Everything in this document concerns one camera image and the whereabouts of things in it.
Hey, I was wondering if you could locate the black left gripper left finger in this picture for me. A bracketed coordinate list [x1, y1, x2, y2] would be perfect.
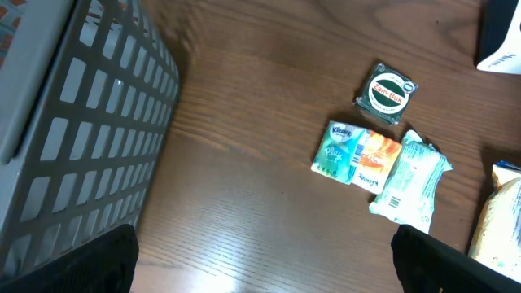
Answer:
[1, 224, 139, 293]

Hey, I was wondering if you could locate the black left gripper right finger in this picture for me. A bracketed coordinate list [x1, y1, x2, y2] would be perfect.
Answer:
[391, 225, 520, 293]

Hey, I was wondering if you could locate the green wipes pack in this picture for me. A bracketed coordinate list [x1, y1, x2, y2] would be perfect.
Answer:
[369, 130, 452, 234]

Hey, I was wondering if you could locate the yellow wet wipes pack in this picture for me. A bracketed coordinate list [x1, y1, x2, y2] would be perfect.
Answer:
[468, 160, 520, 282]

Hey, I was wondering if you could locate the teal Kleenex tissue pack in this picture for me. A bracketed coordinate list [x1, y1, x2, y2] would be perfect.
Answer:
[311, 120, 370, 185]

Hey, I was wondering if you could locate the orange snack pack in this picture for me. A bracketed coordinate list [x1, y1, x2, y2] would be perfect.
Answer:
[352, 130, 402, 195]

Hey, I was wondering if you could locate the white barcode scanner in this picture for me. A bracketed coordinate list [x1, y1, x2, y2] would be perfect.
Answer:
[476, 0, 520, 75]

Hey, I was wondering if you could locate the grey plastic mesh basket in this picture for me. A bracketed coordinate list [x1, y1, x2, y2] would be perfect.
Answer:
[1, 0, 180, 281]

